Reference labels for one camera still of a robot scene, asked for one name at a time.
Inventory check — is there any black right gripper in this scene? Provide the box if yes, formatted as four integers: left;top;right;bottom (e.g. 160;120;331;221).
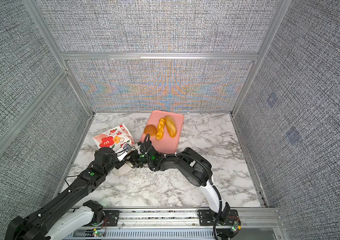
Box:
126;150;153;169

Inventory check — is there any white floral paper bag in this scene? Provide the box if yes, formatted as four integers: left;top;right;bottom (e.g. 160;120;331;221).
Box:
90;124;136;185

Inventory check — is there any yellow twisted fake bread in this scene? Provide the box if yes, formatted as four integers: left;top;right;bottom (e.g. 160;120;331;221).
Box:
155;118;165;140

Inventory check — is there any round brown fake bun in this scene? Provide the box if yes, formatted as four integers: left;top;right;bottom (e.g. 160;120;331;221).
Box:
143;125;157;137

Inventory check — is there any long orange fake bread loaf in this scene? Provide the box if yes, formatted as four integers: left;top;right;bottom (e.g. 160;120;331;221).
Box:
164;116;177;138

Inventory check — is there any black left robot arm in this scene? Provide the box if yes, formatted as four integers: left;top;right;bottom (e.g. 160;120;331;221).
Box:
5;144;131;240

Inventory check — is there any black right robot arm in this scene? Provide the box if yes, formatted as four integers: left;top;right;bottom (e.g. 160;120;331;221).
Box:
126;141;231;226

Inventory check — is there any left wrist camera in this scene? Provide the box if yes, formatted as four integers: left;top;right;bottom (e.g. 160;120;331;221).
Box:
117;143;133;162

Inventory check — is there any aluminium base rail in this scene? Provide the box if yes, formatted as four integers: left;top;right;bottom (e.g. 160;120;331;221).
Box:
31;206;285;240

